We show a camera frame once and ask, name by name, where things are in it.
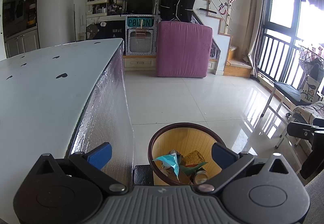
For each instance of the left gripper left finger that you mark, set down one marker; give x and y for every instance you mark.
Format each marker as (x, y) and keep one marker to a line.
(90, 165)

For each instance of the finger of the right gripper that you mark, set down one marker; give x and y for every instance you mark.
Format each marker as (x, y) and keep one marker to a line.
(302, 131)

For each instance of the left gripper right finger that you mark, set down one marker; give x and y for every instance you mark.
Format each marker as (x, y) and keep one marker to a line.
(231, 164)

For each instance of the light blue snack wrapper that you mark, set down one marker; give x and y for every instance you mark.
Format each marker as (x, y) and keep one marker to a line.
(171, 160)

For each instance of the wooden trash bin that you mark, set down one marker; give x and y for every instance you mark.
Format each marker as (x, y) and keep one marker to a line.
(183, 138)

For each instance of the pink upright mattress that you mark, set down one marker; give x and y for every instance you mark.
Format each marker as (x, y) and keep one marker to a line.
(183, 49)

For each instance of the white metal crate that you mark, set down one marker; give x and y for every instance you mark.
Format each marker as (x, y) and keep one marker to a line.
(140, 42)

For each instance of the black chalkboard sign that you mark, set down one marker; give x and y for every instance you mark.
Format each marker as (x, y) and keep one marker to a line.
(106, 30)

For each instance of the teal poison sign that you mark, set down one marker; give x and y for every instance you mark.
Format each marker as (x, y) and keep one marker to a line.
(140, 22)

